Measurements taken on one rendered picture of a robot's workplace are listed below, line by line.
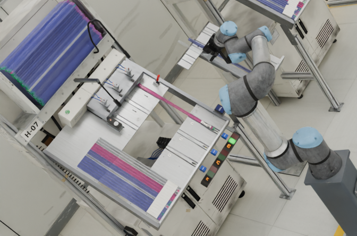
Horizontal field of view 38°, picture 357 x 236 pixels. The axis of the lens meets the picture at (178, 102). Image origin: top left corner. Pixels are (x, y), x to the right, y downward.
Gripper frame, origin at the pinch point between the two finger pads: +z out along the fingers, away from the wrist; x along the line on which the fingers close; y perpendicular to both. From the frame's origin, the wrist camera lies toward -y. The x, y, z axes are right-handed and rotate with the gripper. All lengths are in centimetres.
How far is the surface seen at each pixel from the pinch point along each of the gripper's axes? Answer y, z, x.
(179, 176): -21, 13, 59
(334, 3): -48, 54, -128
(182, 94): 2.1, 17.3, 18.6
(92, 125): 31, 25, 60
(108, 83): 37, 18, 39
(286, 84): -52, 69, -58
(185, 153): -17, 14, 46
